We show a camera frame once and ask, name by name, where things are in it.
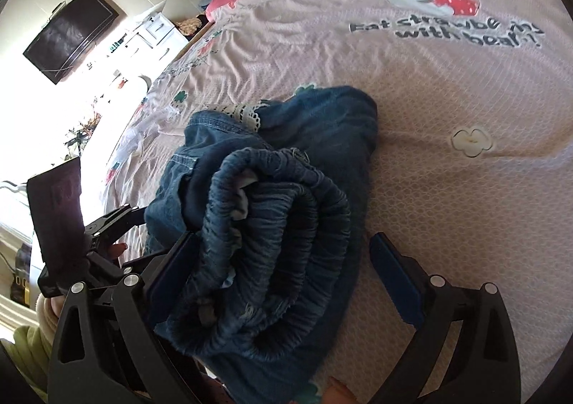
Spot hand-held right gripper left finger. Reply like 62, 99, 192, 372
47, 232, 207, 404

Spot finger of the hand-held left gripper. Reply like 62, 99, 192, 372
84, 204, 149, 249
120, 251, 168, 273

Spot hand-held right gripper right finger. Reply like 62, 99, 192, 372
369, 232, 522, 404

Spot blue denim pants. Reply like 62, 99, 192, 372
145, 86, 380, 404

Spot person's left forearm green sleeve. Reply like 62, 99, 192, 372
0, 296, 62, 401

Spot person's right hand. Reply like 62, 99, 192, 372
323, 376, 360, 404

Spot pink printed bedsheet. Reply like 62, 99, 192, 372
101, 0, 567, 404

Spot white dresser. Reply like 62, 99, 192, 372
124, 1, 189, 70

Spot brown patterned bag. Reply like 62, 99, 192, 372
174, 14, 212, 36

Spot black wall television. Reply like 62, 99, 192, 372
22, 0, 120, 86

